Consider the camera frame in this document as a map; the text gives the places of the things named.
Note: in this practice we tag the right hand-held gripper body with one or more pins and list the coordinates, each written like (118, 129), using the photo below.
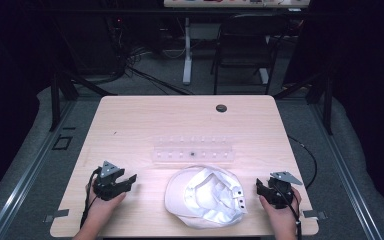
(281, 195)

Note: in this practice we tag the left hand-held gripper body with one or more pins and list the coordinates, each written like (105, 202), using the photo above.
(106, 186)

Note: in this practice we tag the person's right hand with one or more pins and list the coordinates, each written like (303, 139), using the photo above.
(281, 218)

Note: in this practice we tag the person's left hand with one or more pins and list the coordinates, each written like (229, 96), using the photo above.
(101, 210)

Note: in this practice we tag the white cap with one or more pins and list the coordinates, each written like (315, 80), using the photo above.
(205, 200)

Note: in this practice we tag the clear acrylic peg rack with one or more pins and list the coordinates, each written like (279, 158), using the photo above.
(193, 150)

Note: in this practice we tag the dark round table grommet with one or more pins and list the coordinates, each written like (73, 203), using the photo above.
(221, 108)

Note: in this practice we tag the black metal stand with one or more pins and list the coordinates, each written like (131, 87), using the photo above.
(327, 100)
(56, 100)

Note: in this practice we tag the white desk leg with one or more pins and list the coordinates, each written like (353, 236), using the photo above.
(187, 56)
(264, 76)

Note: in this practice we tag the black chair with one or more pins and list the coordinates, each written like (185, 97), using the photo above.
(246, 43)

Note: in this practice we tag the light background desk top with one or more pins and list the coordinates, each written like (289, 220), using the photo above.
(233, 3)

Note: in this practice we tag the grey table bracket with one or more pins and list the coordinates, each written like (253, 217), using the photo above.
(315, 214)
(56, 215)

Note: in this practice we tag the aluminium floor rail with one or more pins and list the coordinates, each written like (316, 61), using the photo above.
(30, 170)
(343, 173)

